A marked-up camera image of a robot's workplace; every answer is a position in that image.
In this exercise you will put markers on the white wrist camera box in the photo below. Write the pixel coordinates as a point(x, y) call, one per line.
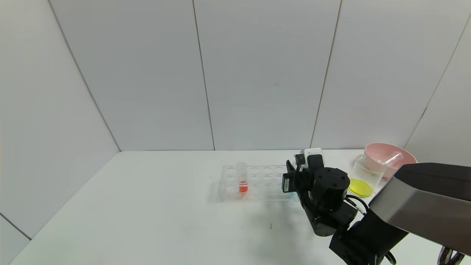
point(312, 152)

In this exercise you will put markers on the clear glass beaker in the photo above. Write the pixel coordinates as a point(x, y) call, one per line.
point(362, 180)

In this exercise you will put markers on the test tube with yellow pigment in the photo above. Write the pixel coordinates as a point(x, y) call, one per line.
point(393, 159)

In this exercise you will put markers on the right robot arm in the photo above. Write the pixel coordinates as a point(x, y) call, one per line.
point(423, 198)

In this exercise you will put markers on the test tube with red pigment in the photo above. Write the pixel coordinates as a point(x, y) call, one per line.
point(242, 188)

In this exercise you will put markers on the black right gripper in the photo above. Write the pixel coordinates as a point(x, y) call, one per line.
point(286, 182)

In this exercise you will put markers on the clear plastic test tube rack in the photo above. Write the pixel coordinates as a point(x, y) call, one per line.
point(261, 187)

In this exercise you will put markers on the pink bowl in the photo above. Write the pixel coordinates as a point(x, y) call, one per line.
point(379, 152)

